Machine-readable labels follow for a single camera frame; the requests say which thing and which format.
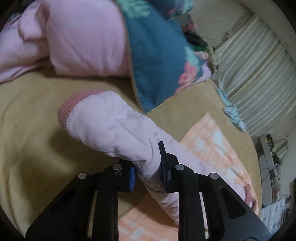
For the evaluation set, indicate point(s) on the white drawer chest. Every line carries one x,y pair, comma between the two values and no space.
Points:
275,215

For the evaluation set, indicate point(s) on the pink quilted jacket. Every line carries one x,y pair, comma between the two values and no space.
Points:
111,125

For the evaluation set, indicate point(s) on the teal floral quilt pink lining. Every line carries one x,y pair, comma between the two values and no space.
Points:
83,39

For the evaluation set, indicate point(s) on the pile of mixed clothes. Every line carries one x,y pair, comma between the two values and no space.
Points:
196,39

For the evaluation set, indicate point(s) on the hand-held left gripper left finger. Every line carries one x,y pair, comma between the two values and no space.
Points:
131,180

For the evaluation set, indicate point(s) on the light blue cloth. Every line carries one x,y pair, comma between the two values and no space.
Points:
232,111

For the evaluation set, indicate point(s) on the cream striped curtain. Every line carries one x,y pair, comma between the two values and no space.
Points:
254,69

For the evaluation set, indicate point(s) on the grey dressing table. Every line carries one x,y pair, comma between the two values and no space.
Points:
266,162

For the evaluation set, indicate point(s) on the orange white checked blanket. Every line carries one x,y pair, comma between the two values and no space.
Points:
208,139

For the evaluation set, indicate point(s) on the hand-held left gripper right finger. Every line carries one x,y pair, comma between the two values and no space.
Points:
165,172

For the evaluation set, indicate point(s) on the bed with tan cover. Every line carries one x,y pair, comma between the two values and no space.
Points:
30,111

